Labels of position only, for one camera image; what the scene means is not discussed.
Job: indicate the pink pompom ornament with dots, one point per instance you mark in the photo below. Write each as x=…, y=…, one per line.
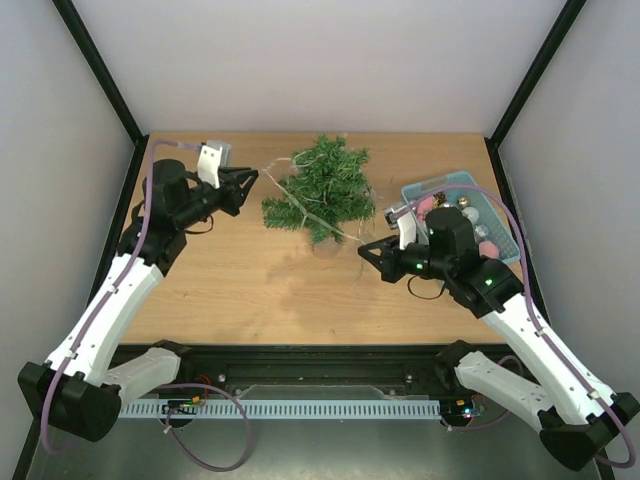
x=489, y=249

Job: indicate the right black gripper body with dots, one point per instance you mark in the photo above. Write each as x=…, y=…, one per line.
x=391, y=260

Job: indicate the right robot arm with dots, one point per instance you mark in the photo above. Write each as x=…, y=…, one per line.
x=575, y=414

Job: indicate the small green christmas tree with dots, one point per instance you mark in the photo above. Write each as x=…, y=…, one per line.
x=322, y=192

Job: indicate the light blue plastic basket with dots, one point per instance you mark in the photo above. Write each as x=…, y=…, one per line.
x=487, y=222

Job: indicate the light blue cable duct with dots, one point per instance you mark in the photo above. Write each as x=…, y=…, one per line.
x=286, y=409

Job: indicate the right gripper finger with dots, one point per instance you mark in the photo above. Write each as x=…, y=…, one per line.
x=384, y=245
x=383, y=262

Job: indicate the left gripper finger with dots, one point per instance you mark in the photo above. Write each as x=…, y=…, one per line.
x=241, y=192
x=237, y=174

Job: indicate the pink fluffy ornament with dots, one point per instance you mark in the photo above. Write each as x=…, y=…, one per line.
x=426, y=205

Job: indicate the black aluminium frame rail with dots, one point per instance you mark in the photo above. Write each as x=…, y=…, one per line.
x=396, y=370

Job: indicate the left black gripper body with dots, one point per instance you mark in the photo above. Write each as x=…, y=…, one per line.
x=227, y=205

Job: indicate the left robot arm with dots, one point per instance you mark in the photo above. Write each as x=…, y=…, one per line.
x=76, y=389

